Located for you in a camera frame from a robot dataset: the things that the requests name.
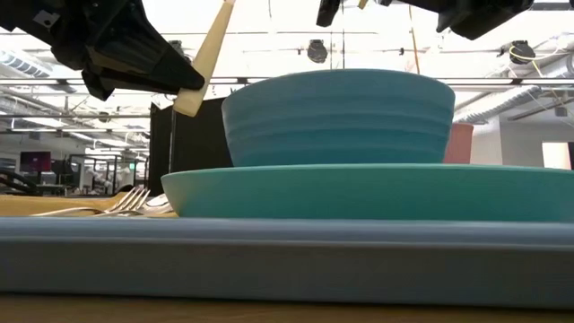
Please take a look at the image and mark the pink ribbed cup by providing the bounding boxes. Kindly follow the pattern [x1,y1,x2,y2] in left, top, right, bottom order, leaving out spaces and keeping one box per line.
[442,122,474,165]

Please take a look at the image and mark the yellow cloth napkin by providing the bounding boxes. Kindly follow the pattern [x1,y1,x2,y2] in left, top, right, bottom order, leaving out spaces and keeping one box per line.
[0,192,179,219]

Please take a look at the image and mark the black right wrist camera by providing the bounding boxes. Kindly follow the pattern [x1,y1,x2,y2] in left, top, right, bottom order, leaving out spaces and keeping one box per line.
[437,0,535,41]

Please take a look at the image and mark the yellow hanging cable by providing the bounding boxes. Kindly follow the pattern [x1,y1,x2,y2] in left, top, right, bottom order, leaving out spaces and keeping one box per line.
[406,4,422,74]

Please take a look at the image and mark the black partition panel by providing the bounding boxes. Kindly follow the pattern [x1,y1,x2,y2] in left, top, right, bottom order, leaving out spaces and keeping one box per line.
[148,96,234,197]

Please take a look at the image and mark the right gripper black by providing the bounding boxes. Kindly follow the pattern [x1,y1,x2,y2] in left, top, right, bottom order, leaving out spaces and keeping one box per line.
[316,0,443,28]

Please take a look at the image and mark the light blue plastic tray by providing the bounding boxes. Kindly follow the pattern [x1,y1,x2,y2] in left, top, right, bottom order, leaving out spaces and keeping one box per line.
[0,196,574,310]

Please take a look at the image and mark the silver spiral air duct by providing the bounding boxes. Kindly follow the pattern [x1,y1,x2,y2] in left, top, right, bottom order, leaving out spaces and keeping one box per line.
[450,84,574,127]
[0,44,53,80]

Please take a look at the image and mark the black workstation frame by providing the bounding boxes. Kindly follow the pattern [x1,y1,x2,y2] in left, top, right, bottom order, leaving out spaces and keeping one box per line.
[66,154,149,195]

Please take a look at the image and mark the aluminium frame bar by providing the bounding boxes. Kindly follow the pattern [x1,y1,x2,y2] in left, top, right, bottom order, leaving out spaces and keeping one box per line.
[0,78,574,87]

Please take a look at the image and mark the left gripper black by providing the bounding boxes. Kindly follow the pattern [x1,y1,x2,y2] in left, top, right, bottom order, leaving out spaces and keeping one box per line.
[0,0,205,102]

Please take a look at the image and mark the teal round plate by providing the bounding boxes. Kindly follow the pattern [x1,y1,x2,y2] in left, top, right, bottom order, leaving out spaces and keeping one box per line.
[160,162,574,224]

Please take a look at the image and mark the black ring light stand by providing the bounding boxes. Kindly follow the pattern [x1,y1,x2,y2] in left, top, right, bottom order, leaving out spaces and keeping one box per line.
[168,106,177,175]

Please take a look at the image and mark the dark red monitor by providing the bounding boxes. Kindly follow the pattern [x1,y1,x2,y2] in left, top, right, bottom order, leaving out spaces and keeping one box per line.
[19,151,52,174]

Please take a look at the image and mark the blue ribbed bowl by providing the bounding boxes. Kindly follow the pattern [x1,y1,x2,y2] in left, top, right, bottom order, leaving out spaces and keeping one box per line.
[221,68,457,168]

